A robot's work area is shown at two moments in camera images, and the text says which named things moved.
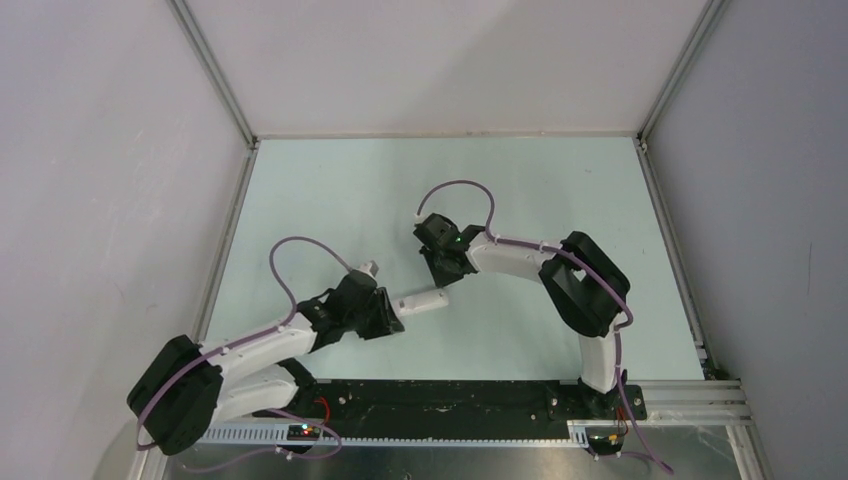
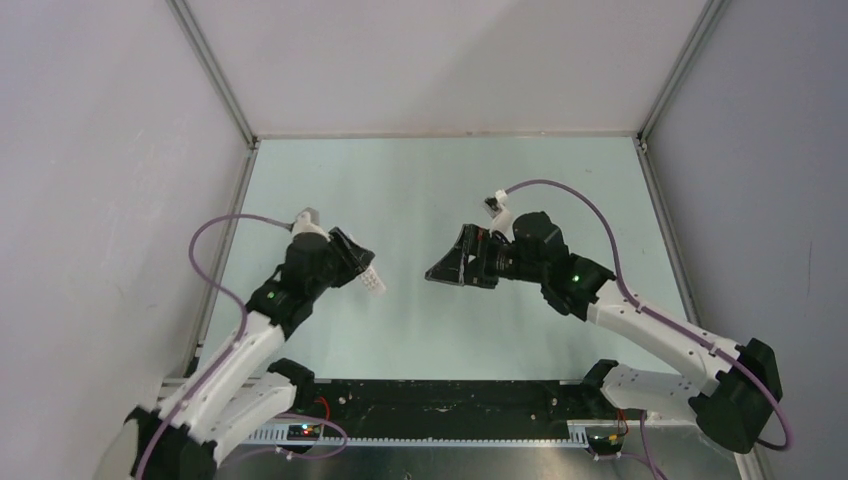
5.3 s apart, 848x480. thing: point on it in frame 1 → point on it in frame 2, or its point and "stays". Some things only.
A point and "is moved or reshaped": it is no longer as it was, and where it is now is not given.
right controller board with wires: x=605 y=440 stays
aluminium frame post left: x=216 y=70 stays
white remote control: x=420 y=301 is moved or reshaped
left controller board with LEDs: x=303 y=432 stays
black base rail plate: x=459 y=408 stays
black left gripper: x=386 y=322 → x=353 y=259
